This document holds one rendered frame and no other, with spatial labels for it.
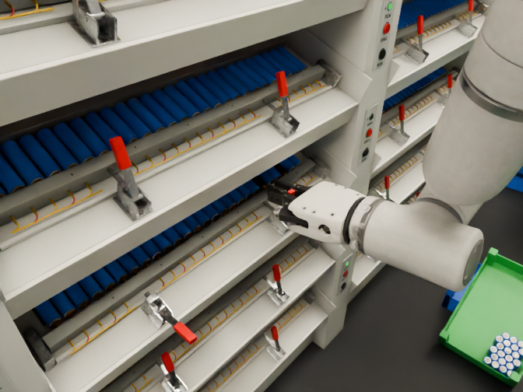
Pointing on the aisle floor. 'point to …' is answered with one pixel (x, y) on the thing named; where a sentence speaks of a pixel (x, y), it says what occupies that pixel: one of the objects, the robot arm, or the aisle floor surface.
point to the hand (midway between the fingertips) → (281, 193)
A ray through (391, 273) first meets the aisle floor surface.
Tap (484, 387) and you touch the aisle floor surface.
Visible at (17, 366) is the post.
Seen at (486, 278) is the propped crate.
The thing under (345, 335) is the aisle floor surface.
